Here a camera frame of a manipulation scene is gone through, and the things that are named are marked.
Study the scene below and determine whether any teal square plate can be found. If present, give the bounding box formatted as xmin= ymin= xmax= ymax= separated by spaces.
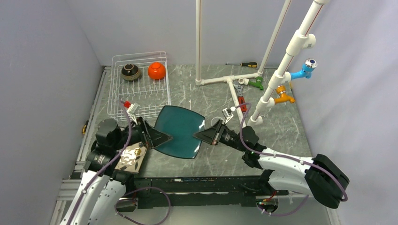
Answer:
xmin=155 ymin=105 xmax=206 ymax=159

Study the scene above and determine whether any brown patterned bowl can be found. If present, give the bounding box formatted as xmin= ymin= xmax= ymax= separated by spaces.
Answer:
xmin=121 ymin=64 xmax=141 ymax=82

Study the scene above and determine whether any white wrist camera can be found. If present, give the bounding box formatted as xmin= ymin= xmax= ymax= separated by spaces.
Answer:
xmin=122 ymin=101 xmax=140 ymax=124
xmin=222 ymin=106 xmax=236 ymax=124

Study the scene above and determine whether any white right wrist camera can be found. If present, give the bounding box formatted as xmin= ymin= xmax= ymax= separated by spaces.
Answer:
xmin=222 ymin=106 xmax=236 ymax=124

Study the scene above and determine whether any blue plastic faucet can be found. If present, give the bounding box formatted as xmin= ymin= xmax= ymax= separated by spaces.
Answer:
xmin=291 ymin=58 xmax=318 ymax=80

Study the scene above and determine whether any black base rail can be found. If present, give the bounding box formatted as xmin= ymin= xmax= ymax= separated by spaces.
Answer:
xmin=115 ymin=175 xmax=288 ymax=212

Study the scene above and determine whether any red-handled adjustable wrench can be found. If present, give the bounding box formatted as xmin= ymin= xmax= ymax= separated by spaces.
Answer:
xmin=233 ymin=83 xmax=247 ymax=113

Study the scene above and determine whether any beige floral square plate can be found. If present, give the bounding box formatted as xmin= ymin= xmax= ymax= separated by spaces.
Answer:
xmin=115 ymin=142 xmax=147 ymax=174

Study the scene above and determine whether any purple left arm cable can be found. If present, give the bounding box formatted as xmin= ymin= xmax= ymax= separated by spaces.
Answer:
xmin=67 ymin=99 xmax=172 ymax=225

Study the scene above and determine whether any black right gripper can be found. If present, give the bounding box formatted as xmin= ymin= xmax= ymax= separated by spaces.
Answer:
xmin=193 ymin=119 xmax=247 ymax=152

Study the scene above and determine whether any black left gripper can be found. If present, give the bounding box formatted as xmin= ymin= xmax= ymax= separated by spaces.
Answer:
xmin=113 ymin=116 xmax=173 ymax=150

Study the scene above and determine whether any white PVC pipe frame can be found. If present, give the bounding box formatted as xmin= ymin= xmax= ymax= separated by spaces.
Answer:
xmin=195 ymin=0 xmax=329 ymax=126

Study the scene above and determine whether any orange plastic faucet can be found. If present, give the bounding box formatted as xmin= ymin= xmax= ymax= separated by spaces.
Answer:
xmin=274 ymin=85 xmax=295 ymax=104

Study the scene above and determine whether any white wire dish rack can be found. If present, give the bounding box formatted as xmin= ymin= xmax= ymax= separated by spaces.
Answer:
xmin=107 ymin=51 xmax=171 ymax=121

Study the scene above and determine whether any orange plastic bowl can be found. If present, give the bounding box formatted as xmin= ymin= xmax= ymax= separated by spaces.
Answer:
xmin=147 ymin=62 xmax=166 ymax=80

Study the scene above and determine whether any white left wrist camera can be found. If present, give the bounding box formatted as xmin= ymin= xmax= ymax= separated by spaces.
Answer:
xmin=122 ymin=101 xmax=140 ymax=124

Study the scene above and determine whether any black yellow screwdriver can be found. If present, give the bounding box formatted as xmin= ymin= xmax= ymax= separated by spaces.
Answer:
xmin=225 ymin=62 xmax=258 ymax=68

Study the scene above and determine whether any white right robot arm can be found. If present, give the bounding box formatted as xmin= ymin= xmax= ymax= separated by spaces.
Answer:
xmin=193 ymin=121 xmax=350 ymax=209

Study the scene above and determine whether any green plastic faucet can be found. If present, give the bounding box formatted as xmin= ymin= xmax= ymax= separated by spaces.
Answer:
xmin=248 ymin=76 xmax=264 ymax=90

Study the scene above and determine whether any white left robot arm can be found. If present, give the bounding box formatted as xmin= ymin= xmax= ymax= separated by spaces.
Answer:
xmin=60 ymin=117 xmax=172 ymax=225

